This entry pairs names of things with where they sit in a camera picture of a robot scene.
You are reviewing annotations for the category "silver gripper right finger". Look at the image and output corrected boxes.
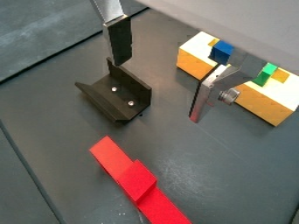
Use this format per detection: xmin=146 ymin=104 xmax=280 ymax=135
xmin=189 ymin=48 xmax=267 ymax=123

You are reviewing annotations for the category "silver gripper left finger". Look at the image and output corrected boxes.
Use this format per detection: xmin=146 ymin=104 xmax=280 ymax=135
xmin=89 ymin=0 xmax=132 ymax=67

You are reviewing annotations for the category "red cross-shaped block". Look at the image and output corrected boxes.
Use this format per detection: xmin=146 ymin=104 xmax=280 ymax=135
xmin=89 ymin=136 xmax=192 ymax=224

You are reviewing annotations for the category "yellow board base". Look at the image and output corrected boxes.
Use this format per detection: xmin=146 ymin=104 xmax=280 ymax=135
xmin=176 ymin=31 xmax=299 ymax=126

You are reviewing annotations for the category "blue block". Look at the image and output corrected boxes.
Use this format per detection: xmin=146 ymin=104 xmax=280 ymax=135
xmin=209 ymin=40 xmax=233 ymax=65

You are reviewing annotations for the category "green block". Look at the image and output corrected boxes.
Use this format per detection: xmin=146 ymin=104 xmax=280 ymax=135
xmin=252 ymin=63 xmax=277 ymax=87

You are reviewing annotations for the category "black angled bracket stand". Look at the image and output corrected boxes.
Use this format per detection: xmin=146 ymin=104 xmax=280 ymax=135
xmin=74 ymin=58 xmax=152 ymax=123

